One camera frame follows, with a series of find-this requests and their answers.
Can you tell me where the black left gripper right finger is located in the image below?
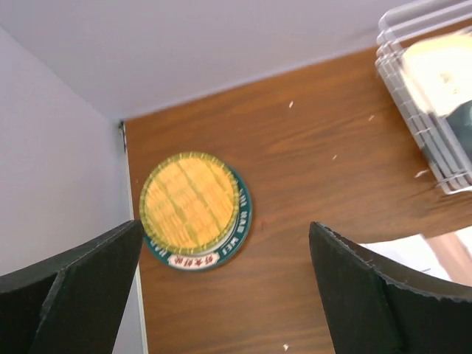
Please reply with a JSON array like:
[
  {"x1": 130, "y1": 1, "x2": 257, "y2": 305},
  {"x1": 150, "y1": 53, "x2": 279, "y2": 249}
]
[{"x1": 309, "y1": 222, "x2": 471, "y2": 353}]

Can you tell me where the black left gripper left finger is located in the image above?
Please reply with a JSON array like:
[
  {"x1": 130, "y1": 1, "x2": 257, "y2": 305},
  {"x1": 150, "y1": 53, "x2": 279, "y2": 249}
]
[{"x1": 1, "y1": 220, "x2": 144, "y2": 353}]

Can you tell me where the printed paper document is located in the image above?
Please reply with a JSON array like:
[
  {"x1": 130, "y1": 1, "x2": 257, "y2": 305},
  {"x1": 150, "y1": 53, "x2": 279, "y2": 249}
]
[{"x1": 361, "y1": 234, "x2": 451, "y2": 281}]

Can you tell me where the pink file folder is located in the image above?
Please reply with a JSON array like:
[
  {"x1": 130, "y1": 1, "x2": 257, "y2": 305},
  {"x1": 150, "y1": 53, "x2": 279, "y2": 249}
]
[{"x1": 426, "y1": 226, "x2": 471, "y2": 286}]

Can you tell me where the dark green mug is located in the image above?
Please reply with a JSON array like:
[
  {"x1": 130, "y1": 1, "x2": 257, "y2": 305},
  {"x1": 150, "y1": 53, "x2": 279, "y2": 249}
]
[{"x1": 446, "y1": 100, "x2": 471, "y2": 162}]

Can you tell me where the cream square bowl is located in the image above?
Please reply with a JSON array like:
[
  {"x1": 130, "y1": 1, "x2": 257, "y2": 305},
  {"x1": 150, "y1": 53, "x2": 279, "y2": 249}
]
[{"x1": 400, "y1": 32, "x2": 471, "y2": 117}]

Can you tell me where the aluminium frame rail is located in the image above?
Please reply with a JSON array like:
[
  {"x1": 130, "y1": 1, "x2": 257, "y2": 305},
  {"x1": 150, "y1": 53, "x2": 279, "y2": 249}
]
[{"x1": 117, "y1": 120, "x2": 150, "y2": 354}]

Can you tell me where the white wire dish rack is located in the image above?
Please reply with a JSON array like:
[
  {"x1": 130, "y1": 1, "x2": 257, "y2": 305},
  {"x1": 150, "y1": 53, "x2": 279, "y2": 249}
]
[{"x1": 375, "y1": 1, "x2": 471, "y2": 195}]

